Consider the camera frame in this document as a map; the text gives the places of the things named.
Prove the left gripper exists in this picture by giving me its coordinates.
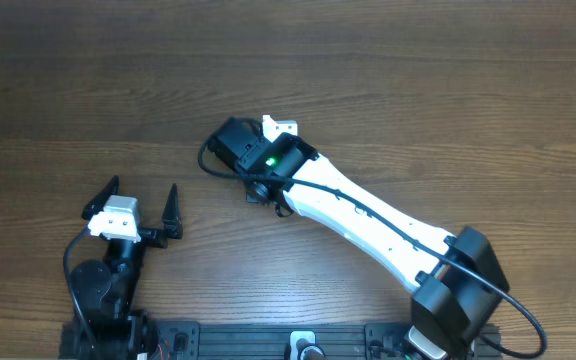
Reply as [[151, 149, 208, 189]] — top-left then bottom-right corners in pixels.
[[81, 174, 185, 250]]

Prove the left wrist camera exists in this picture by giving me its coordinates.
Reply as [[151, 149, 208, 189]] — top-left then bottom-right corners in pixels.
[[86, 194, 142, 244]]

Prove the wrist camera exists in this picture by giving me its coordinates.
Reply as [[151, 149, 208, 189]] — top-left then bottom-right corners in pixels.
[[86, 194, 142, 244], [261, 114, 299, 142]]

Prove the black cable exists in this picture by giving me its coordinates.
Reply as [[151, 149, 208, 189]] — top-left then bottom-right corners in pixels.
[[61, 227, 100, 360], [197, 117, 549, 360]]

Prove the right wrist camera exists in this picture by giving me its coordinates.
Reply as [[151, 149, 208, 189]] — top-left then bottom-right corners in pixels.
[[261, 114, 299, 142]]

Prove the mounting rail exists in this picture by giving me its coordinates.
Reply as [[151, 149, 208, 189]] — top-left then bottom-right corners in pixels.
[[60, 319, 504, 360]]

